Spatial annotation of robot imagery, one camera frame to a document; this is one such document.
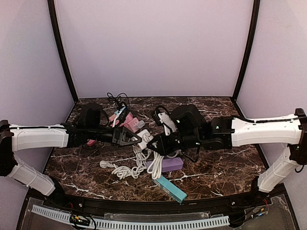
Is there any left black frame post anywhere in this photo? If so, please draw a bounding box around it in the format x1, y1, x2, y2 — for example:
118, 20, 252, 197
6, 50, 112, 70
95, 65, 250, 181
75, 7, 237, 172
47, 0, 79, 103

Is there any small teal adapter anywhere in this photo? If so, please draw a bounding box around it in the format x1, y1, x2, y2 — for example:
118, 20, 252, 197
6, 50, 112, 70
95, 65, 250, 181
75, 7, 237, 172
114, 106, 126, 116

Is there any white cube socket adapter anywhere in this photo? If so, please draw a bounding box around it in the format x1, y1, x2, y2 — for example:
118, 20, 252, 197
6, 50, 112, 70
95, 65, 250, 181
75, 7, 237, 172
137, 129, 154, 150

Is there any black cable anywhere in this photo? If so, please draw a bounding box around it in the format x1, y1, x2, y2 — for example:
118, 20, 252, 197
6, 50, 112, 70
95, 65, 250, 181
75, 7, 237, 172
106, 92, 130, 108

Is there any white coiled cable bundle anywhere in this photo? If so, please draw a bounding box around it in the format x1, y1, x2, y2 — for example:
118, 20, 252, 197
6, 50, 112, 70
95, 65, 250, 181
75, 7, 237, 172
99, 143, 154, 180

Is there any pink plug adapter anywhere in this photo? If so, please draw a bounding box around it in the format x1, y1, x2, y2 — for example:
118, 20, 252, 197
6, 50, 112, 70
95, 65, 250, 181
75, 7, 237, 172
87, 139, 96, 147

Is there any pink cube socket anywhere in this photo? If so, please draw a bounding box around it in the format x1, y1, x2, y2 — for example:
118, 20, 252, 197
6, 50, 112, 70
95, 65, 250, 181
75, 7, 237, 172
124, 112, 139, 133

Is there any white slotted cable duct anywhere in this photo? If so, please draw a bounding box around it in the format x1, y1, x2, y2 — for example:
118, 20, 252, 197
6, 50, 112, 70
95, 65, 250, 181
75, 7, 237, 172
31, 205, 229, 230

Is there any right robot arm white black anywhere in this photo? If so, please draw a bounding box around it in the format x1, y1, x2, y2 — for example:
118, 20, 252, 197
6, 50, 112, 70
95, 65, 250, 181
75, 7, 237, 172
147, 108, 307, 193

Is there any pink power strip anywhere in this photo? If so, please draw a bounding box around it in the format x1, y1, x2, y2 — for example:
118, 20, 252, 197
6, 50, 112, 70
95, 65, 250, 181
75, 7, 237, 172
109, 113, 119, 127

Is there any white three-pin plug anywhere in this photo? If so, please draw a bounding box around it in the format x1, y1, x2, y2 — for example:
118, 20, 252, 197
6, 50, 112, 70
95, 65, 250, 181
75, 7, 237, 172
99, 161, 116, 169

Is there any right black frame post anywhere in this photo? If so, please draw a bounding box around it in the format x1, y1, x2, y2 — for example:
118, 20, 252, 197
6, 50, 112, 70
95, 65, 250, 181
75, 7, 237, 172
232, 0, 260, 102

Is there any white charger with cable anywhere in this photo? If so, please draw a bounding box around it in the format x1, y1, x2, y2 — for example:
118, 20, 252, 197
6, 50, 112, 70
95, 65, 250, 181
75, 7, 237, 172
135, 120, 145, 129

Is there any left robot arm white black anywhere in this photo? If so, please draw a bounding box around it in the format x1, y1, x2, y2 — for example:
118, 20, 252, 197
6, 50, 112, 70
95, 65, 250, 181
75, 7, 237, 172
0, 120, 142, 196

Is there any white power strip cable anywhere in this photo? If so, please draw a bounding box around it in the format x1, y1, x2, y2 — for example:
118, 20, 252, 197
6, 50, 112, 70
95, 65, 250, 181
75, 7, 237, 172
146, 149, 183, 180

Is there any black frame post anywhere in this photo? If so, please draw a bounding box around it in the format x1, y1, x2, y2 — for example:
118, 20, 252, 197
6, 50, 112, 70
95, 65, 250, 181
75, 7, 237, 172
47, 0, 79, 103
232, 0, 260, 102

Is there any small circuit board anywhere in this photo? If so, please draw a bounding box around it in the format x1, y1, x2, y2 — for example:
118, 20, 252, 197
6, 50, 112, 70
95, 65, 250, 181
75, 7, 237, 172
69, 215, 90, 226

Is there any purple power strip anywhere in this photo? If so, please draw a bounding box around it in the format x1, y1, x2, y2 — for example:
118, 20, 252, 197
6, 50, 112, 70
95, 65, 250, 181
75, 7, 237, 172
146, 157, 183, 173

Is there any teal power strip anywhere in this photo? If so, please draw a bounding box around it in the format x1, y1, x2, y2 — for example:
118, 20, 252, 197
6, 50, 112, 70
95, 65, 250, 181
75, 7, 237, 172
153, 176, 187, 204

